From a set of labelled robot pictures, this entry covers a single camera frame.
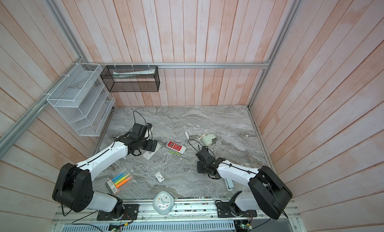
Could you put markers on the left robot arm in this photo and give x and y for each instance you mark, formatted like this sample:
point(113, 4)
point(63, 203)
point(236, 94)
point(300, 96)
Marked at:
point(74, 186)

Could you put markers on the white round alarm clock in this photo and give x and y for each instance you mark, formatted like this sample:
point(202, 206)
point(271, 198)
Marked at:
point(163, 203)

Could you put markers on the white paper in basket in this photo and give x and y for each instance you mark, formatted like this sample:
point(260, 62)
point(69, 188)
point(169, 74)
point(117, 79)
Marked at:
point(134, 74)

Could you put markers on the pack of coloured highlighters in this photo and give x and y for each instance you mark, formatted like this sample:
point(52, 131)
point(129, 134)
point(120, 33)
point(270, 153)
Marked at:
point(119, 182)

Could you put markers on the aluminium front rail frame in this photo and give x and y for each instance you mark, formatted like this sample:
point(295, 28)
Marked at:
point(187, 215)

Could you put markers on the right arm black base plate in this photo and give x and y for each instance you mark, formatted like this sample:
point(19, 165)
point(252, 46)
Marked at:
point(230, 209)

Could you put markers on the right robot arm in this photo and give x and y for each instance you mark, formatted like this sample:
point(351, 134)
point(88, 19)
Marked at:
point(267, 191)

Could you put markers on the mint green pencil sharpener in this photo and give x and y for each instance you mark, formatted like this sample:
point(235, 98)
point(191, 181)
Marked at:
point(208, 139)

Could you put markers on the white wire mesh shelf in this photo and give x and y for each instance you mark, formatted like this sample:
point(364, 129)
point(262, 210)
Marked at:
point(82, 101)

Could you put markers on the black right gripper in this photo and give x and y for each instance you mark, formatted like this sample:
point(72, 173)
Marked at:
point(199, 167)

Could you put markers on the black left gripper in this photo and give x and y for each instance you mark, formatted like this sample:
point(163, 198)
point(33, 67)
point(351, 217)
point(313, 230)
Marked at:
point(148, 148)

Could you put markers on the light blue glasses case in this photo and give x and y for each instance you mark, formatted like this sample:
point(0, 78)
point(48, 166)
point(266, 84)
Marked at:
point(229, 184)

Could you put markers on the black wire mesh basket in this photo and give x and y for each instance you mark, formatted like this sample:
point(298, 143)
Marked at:
point(130, 85)

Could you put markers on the small white red card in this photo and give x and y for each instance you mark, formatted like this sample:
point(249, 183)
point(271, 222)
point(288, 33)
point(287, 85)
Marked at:
point(159, 177)

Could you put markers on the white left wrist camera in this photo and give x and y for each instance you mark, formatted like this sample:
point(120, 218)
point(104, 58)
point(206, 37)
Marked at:
point(148, 133)

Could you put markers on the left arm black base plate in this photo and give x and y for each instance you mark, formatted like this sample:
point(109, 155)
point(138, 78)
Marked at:
point(126, 212)

